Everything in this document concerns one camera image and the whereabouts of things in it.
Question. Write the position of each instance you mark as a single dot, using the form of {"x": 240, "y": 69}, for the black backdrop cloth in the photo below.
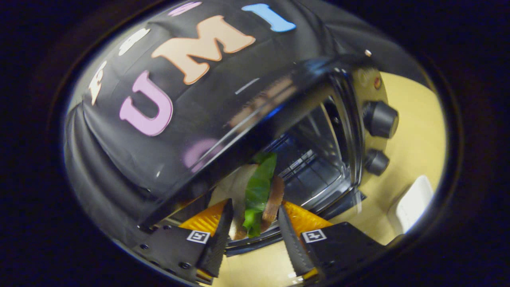
{"x": 111, "y": 151}

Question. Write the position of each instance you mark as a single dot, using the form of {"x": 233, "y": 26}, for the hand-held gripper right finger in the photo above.
{"x": 295, "y": 247}

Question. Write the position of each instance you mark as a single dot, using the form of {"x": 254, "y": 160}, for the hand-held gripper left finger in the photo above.
{"x": 219, "y": 239}

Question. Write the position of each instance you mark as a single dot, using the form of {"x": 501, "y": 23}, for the black toaster oven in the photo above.
{"x": 380, "y": 119}

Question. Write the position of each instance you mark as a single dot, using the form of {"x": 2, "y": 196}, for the white rectangular dish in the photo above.
{"x": 412, "y": 203}

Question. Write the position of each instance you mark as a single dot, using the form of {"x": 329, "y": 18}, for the lettuce bread sandwich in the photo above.
{"x": 259, "y": 191}

